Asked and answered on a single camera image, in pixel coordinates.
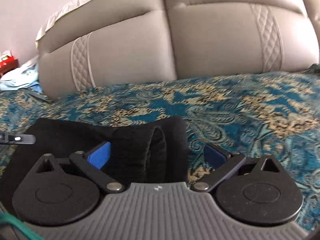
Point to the red box on cabinet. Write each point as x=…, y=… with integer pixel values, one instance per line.
x=8, y=62

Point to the light blue clothes pile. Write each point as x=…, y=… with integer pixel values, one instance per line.
x=25, y=76

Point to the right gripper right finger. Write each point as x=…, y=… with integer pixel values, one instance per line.
x=250, y=190

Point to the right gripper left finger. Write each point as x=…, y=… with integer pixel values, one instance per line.
x=57, y=192

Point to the teal paisley sofa cover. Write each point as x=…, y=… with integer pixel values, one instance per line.
x=255, y=114

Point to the black pants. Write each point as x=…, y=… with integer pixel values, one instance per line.
x=156, y=152

